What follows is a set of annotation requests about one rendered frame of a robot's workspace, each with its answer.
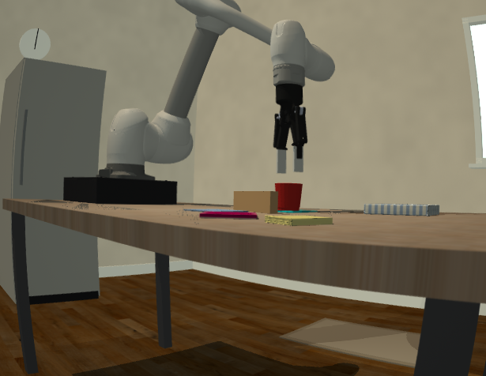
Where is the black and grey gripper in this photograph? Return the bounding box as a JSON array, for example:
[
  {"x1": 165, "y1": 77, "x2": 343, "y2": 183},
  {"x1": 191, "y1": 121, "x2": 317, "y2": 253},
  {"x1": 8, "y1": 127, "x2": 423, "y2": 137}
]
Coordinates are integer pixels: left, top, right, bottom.
[{"x1": 273, "y1": 83, "x2": 307, "y2": 174}]

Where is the red cup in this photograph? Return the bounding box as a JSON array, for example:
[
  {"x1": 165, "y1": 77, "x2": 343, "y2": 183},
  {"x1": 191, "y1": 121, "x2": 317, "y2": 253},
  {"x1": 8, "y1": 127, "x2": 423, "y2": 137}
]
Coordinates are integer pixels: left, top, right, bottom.
[{"x1": 275, "y1": 183, "x2": 303, "y2": 211}]

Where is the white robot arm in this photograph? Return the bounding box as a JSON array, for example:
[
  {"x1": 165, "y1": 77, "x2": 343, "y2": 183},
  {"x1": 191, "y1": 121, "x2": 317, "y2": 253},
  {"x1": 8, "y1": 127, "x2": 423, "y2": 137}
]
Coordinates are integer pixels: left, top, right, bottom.
[{"x1": 96, "y1": 0, "x2": 335, "y2": 180}]

